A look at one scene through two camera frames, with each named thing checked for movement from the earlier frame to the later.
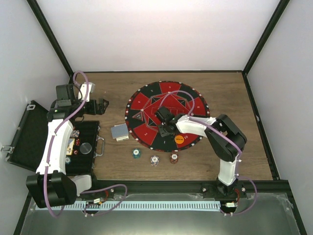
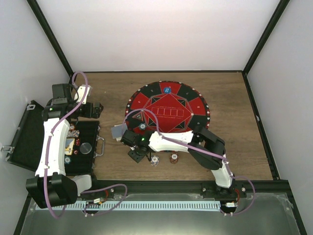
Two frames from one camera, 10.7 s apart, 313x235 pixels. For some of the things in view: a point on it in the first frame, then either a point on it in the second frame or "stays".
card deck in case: (70, 146) stays
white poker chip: (154, 160) stays
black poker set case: (26, 146) stays
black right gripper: (163, 132) → (136, 158)
